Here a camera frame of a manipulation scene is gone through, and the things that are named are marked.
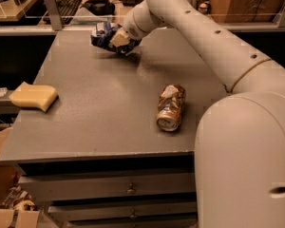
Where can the black headphones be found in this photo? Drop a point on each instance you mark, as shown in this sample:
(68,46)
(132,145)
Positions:
(99,7)

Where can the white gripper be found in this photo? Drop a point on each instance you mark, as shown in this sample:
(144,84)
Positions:
(132,28)

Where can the left metal bracket post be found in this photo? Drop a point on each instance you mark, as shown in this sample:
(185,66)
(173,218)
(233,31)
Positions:
(54,15)

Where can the yellow sponge block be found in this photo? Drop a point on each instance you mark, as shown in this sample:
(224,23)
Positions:
(34,96)

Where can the crushed orange soda can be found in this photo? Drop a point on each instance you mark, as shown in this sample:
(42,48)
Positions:
(170,107)

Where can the blue chip bag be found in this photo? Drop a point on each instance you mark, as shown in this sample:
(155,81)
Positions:
(102,34)

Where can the grey drawer cabinet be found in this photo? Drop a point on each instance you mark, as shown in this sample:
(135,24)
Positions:
(96,158)

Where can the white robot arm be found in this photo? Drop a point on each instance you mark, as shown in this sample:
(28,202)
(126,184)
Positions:
(240,140)

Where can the cardboard box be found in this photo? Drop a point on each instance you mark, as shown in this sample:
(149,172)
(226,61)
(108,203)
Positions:
(10,217)

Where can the black keyboard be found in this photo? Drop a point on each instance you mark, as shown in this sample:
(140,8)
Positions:
(67,9)

